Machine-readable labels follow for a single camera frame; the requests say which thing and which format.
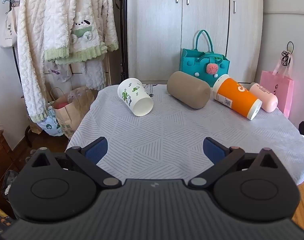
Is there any white printed plastic bag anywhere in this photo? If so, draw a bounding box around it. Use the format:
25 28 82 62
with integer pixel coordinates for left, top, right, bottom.
37 105 65 137

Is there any pink paper gift bag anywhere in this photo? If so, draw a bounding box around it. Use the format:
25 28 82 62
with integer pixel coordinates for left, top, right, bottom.
259 51 294 119

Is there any white cup with green print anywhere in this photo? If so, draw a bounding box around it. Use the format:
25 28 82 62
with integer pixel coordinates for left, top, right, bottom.
117 78 154 117

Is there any pink cup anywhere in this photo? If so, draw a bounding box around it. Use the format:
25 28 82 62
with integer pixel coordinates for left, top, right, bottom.
249 82 278 113

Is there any black coat rack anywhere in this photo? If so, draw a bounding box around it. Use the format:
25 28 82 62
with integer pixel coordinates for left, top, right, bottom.
10 0 33 148

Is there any white canvas tote bag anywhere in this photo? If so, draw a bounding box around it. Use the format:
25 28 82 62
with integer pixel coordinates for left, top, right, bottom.
0 0 20 49

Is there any teal felt handbag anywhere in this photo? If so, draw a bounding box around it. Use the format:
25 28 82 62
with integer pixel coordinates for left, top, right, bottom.
179 30 230 84

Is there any dark wooden cabinet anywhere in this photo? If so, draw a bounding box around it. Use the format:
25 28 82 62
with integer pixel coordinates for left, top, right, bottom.
0 129 20 218

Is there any grey patterned tablecloth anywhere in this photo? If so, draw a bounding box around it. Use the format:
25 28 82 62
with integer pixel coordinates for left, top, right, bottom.
66 83 304 186

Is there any brown paper bag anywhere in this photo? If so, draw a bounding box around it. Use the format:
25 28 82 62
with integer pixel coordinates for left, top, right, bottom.
50 86 98 140

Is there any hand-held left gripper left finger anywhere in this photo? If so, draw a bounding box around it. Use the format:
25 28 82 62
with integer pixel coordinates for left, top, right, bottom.
26 137 122 189

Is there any black wall hook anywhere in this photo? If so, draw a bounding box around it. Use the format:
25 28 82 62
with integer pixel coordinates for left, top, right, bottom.
281 41 294 67

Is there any tan cup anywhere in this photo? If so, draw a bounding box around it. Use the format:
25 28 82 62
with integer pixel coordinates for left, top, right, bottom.
167 71 212 109

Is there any white fluffy robe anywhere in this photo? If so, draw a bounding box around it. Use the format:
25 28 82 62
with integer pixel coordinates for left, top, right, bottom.
17 0 119 123

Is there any orange cup with white lid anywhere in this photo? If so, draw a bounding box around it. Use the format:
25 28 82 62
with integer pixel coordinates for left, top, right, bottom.
212 74 263 121

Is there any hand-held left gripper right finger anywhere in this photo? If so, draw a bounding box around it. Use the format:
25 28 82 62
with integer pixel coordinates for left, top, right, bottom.
188 137 284 189

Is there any light wooden wardrobe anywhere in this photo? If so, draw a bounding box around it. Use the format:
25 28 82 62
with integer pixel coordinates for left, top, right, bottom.
127 0 264 84

